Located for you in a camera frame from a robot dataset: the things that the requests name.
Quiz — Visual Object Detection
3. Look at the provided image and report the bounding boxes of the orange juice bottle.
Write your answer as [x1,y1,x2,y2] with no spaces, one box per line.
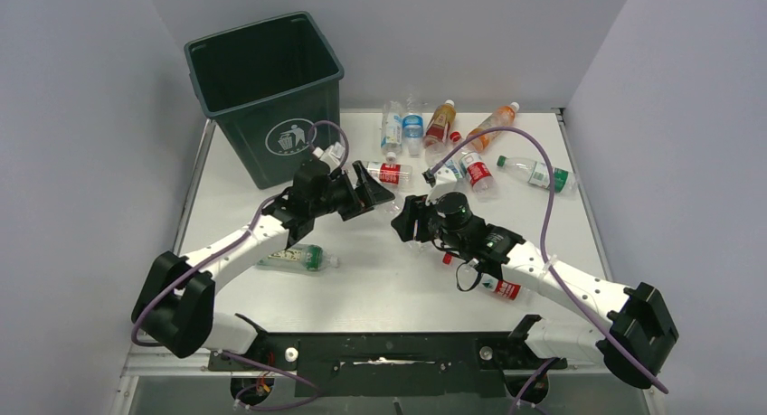
[468,102,520,153]

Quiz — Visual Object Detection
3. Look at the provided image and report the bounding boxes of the clear bottle red cap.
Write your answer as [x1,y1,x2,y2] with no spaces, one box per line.
[450,144,498,202]

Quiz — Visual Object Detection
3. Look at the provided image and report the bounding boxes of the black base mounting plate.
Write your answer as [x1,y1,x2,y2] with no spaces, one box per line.
[245,331,544,398]

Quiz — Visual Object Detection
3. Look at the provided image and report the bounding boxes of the brown tea bottle red label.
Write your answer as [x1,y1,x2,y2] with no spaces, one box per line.
[423,99,456,149]

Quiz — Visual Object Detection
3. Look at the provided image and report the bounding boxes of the clear unlabelled bottle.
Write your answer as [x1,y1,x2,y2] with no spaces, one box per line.
[403,241,425,254]

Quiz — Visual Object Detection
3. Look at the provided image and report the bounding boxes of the clear bottle blue green label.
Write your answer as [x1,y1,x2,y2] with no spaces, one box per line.
[424,143,465,184]

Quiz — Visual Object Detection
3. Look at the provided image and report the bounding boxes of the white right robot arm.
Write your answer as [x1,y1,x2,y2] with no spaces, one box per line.
[391,192,679,391]

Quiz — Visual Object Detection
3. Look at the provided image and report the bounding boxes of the green tinted bottle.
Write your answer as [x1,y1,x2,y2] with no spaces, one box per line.
[257,244,340,272]

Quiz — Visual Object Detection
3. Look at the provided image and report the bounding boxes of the red label bottle red cap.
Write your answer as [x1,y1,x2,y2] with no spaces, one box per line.
[442,252,533,305]

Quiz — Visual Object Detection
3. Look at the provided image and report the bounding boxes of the clear bottle red label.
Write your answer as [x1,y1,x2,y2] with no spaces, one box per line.
[362,151,414,192]

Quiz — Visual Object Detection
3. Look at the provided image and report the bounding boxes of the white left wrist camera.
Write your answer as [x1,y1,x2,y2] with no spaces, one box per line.
[312,142,346,170]

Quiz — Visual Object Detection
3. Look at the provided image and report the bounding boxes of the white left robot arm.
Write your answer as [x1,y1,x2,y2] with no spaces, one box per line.
[131,159,394,358]

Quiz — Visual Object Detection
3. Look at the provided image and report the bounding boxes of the clear bottle green cap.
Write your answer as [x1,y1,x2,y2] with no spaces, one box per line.
[496,156,579,195]

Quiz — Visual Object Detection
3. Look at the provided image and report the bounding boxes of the clear bottle dark green label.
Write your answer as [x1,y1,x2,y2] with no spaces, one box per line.
[375,195,404,218]

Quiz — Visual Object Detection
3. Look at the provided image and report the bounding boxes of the dark green trash bin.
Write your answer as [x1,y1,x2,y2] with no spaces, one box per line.
[184,11,345,189]

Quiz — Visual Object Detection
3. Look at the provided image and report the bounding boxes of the aluminium frame rail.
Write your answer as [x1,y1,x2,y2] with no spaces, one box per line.
[112,348,667,414]

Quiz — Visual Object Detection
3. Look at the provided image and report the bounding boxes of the white blue label bottle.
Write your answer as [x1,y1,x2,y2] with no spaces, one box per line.
[380,101,402,160]

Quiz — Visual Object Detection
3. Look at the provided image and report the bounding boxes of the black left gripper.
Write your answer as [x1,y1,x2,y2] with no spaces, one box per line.
[311,162,393,221]

